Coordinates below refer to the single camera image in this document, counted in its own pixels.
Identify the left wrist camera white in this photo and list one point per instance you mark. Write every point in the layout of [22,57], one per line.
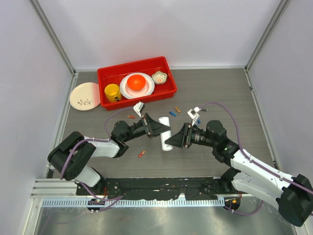
[138,108]

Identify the yellow mug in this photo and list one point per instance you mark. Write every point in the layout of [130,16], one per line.
[113,93]

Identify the pink floral plate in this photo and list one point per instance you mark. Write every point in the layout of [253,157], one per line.
[85,97]

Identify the white remote control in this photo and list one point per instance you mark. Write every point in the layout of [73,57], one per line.
[165,135]

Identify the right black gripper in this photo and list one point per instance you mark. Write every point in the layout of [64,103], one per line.
[183,137]

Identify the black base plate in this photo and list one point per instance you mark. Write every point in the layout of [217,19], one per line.
[161,189]

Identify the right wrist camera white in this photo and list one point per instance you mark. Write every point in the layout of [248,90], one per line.
[194,114]

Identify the slotted cable duct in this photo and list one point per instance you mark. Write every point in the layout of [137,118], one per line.
[90,203]

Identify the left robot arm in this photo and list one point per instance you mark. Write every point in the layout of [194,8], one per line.
[71,156]

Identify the small patterned dish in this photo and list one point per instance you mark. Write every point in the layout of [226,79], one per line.
[159,77]

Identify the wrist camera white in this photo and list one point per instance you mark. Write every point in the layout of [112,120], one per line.
[194,114]
[138,108]

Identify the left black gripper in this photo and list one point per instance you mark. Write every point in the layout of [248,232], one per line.
[154,128]

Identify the orange bowl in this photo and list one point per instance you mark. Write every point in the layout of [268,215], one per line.
[136,82]

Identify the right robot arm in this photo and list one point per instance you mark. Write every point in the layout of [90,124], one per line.
[291,195]

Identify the white plate in bin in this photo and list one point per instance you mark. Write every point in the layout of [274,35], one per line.
[128,93]

